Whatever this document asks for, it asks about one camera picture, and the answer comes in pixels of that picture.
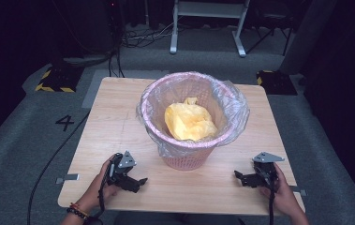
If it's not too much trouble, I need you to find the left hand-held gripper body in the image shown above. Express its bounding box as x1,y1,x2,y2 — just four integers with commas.
107,150,138,188

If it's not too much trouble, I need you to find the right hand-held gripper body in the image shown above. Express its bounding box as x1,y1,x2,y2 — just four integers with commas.
252,151,286,189

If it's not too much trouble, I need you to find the person's right hand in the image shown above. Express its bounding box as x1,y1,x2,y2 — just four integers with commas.
259,162,299,218

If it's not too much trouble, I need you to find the person's left hand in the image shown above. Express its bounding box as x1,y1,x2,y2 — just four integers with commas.
81,154,121,211

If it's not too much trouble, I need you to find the pink plastic basket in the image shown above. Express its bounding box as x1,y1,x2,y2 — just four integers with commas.
140,71,234,172

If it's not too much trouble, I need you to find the person's lap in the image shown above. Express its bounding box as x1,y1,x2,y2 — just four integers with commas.
112,211,246,225

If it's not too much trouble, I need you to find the clear plastic liner bag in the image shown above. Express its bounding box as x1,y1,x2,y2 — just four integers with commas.
135,70,251,159

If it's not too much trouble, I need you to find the yellow plastic bag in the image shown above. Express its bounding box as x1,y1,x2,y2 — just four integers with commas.
164,97,219,142

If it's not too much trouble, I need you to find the yellow black striped floor block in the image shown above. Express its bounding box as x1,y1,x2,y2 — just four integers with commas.
35,65,85,94
256,69,299,97

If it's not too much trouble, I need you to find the black folding stand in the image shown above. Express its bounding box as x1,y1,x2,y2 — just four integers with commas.
245,6,295,57

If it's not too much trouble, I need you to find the white metal stand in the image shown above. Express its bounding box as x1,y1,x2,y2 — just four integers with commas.
169,0,252,58

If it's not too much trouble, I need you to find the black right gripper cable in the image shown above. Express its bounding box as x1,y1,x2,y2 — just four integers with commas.
268,178,276,225

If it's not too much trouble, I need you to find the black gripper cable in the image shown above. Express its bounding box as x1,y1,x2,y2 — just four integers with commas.
268,178,276,225
82,162,114,225

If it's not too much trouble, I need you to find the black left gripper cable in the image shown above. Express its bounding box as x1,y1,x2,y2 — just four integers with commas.
82,162,114,225

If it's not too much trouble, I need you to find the grey metal table bracket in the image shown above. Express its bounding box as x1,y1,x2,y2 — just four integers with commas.
288,185,308,198
55,173,81,186

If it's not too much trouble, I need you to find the red string bracelet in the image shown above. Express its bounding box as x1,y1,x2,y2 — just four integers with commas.
69,202,90,218

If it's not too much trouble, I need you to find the black bead bracelet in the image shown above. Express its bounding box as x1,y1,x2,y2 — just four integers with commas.
66,207,87,219

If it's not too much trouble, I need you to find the long black floor cable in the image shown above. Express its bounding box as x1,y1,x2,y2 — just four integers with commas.
26,111,91,225

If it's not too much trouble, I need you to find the bundle of floor cables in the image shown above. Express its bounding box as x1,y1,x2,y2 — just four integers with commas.
107,20,183,79

